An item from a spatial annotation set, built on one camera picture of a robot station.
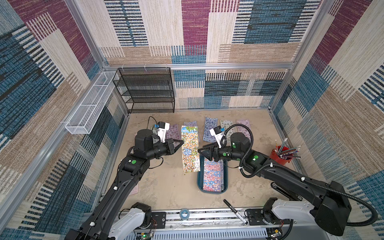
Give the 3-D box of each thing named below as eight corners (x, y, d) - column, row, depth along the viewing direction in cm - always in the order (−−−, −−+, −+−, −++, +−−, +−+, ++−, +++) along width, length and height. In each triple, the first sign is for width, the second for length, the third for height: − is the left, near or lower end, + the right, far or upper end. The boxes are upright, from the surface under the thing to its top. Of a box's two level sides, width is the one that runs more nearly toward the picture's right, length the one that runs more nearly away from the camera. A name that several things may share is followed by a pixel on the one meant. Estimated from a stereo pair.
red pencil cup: (267, 160, 96) (274, 151, 87) (270, 153, 99) (277, 143, 90) (281, 168, 92) (291, 159, 83) (284, 160, 96) (294, 151, 87)
